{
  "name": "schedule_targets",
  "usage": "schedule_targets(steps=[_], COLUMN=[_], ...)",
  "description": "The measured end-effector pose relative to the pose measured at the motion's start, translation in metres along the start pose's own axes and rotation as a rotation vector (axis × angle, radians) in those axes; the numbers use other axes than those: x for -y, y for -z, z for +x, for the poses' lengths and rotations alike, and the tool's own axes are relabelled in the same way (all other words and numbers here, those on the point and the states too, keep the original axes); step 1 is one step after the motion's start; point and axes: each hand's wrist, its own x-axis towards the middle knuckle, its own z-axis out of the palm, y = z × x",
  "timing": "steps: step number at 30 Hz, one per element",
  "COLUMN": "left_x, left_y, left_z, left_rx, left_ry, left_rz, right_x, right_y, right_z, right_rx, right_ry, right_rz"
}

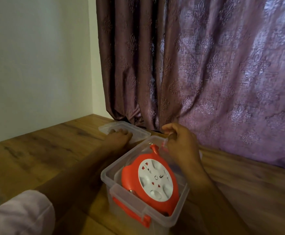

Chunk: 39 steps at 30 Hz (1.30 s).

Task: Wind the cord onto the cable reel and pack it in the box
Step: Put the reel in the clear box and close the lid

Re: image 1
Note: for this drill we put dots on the clear plastic box lid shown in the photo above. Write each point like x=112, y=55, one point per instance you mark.
x=140, y=133

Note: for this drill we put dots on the clear plastic storage box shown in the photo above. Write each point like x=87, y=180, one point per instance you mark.
x=123, y=188

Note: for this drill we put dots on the orange extension cord reel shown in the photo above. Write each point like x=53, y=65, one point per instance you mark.
x=152, y=178

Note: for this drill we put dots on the person's left forearm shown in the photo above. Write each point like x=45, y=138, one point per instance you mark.
x=79, y=178

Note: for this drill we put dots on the person's left hand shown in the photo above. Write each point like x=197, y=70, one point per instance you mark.
x=118, y=139

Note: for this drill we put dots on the person's right hand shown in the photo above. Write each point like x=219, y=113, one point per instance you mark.
x=184, y=146

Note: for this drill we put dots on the white shirt sleeve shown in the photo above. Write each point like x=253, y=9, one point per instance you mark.
x=20, y=212

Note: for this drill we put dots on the purple patterned curtain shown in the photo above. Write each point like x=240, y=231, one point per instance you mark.
x=206, y=70

